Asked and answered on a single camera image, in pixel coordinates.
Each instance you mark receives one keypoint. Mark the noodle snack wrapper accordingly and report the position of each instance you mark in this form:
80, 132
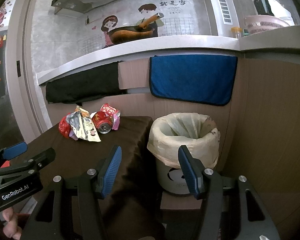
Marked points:
82, 125

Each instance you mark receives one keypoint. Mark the blue towel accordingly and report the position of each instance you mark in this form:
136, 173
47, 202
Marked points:
205, 79

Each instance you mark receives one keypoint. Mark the crushed red soda can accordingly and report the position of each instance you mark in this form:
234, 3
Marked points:
103, 123

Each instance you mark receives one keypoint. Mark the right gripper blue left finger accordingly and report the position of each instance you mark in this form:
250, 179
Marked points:
108, 172

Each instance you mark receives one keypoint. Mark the white kitchen countertop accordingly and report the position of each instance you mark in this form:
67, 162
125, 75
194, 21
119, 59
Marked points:
287, 38

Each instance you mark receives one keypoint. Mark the person's left hand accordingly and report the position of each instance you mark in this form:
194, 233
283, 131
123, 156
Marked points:
15, 223

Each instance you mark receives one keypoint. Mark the yellow lid jar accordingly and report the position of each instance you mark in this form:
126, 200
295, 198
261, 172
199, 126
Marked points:
237, 32

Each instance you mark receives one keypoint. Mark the black cloth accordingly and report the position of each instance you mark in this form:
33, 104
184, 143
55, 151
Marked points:
88, 85

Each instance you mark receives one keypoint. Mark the white trash bin with bag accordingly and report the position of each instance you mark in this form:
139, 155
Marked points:
196, 131

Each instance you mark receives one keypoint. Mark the pink plastic colander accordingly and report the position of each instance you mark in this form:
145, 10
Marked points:
260, 23

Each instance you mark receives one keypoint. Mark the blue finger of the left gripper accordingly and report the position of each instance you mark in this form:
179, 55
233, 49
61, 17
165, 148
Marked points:
11, 152

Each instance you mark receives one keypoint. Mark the red plastic bag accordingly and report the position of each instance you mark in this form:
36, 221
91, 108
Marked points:
64, 127

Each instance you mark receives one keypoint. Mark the wok with wooden handle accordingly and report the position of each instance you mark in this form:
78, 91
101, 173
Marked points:
132, 33

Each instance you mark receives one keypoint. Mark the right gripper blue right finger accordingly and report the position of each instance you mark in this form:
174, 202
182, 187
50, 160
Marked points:
192, 170

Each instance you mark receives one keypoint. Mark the black utensil holder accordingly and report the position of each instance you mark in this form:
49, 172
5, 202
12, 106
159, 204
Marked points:
263, 7

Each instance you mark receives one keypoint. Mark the red paper cup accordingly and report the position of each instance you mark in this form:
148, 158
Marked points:
110, 111

